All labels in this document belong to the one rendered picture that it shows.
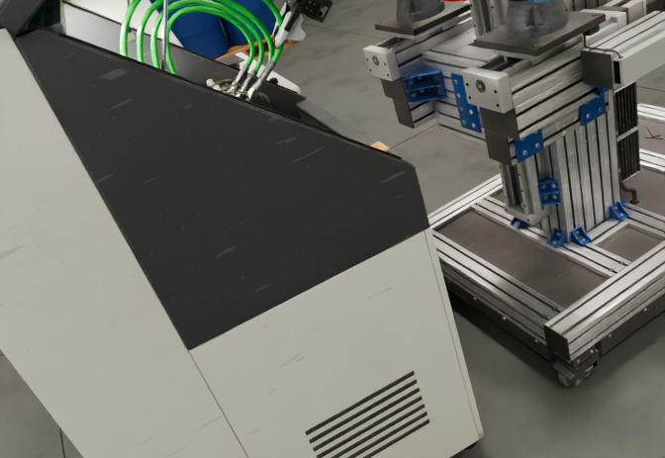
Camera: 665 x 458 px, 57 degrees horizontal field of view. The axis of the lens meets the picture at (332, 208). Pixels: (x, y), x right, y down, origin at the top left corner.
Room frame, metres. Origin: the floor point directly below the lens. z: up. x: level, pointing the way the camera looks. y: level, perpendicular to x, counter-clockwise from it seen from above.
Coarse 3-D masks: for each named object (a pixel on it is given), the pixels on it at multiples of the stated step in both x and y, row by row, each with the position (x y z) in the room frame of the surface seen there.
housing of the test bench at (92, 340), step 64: (0, 0) 1.13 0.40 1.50; (0, 64) 0.99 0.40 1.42; (0, 128) 0.98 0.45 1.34; (0, 192) 0.97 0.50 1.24; (64, 192) 0.99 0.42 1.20; (0, 256) 0.96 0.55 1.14; (64, 256) 0.98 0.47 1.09; (128, 256) 1.00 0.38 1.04; (0, 320) 0.94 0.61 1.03; (64, 320) 0.96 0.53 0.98; (128, 320) 0.99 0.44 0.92; (64, 384) 0.95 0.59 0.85; (128, 384) 0.97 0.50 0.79; (192, 384) 1.00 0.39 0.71; (128, 448) 0.95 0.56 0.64; (192, 448) 0.98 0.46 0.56
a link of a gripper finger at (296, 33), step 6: (288, 12) 1.43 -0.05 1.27; (288, 18) 1.42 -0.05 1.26; (300, 18) 1.43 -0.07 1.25; (282, 24) 1.44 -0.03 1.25; (294, 24) 1.43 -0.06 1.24; (300, 24) 1.43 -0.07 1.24; (282, 30) 1.42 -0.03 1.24; (294, 30) 1.43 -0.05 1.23; (300, 30) 1.43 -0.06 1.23; (276, 36) 1.44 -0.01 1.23; (282, 36) 1.42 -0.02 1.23; (288, 36) 1.43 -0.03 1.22; (294, 36) 1.43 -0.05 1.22; (300, 36) 1.43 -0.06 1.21; (276, 42) 1.44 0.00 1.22; (282, 42) 1.43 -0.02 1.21
